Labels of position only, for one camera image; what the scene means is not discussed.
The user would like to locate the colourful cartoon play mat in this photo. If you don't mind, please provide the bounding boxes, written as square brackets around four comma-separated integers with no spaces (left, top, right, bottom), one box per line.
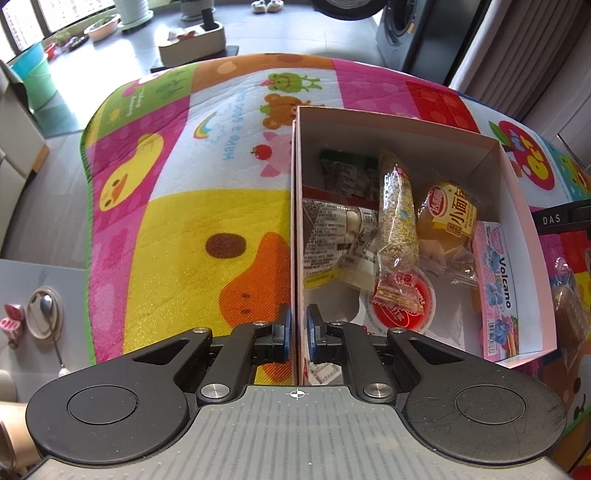
[79,52,591,479]

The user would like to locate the purple orchid in pot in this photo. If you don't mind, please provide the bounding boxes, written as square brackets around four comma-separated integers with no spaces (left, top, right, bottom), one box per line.
[180,0,214,22]

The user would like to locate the green pink snack packet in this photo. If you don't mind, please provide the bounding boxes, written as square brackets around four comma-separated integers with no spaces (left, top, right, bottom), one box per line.
[320,149,380,201]

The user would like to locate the metal spoon on dish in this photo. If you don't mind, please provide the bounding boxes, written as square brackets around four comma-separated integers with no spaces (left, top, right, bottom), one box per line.
[25,287,70,377]

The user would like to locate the white slippers pair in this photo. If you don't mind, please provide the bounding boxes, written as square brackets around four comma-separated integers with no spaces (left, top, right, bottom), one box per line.
[250,0,284,14]

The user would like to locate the grey washing machine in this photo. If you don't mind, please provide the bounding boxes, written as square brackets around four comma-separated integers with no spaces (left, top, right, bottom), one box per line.
[376,0,488,86]

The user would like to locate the round black washer door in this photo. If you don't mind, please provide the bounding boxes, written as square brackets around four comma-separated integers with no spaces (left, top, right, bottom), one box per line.
[310,0,388,21]

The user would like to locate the white label snack bag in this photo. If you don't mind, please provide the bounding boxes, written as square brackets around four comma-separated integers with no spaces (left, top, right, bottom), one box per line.
[303,199,378,292]

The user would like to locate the yellow small bread packet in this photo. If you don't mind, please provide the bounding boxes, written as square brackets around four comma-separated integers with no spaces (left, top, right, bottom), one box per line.
[417,181,478,287]

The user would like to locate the pink Volcano snack box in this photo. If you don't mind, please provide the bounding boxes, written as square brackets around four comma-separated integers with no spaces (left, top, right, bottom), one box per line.
[472,221,519,362]

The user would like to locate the long sesame snack bar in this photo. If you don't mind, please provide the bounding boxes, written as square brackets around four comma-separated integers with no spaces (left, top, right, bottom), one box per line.
[374,149,420,310]

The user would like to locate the shallow white planter bowl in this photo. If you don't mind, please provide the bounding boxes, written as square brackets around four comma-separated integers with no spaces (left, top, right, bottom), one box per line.
[83,14,120,43]

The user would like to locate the bread bun in wrapper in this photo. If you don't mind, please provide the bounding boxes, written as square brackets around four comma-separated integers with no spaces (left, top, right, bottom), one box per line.
[550,257,590,350]

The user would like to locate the red round lid cup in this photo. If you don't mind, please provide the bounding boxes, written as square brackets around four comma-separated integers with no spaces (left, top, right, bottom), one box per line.
[358,269,436,336]

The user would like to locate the teal plastic bucket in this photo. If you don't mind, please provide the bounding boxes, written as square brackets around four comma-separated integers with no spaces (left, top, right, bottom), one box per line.
[10,42,57,111]

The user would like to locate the grey curtain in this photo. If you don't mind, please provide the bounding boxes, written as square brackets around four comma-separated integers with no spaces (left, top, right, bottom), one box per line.
[450,1,590,120]

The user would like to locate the white ribbed plant pot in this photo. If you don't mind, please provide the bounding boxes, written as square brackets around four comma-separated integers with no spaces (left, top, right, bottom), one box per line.
[114,0,153,31]

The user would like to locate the white pink cardboard box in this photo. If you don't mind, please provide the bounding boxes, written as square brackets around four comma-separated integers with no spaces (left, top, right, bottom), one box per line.
[291,107,557,384]

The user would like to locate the cream tissue box organiser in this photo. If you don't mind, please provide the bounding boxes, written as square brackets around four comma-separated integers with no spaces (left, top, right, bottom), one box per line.
[157,8,226,68]

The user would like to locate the beige cabinet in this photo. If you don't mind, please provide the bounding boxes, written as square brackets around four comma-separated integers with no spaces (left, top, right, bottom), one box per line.
[0,62,49,243]

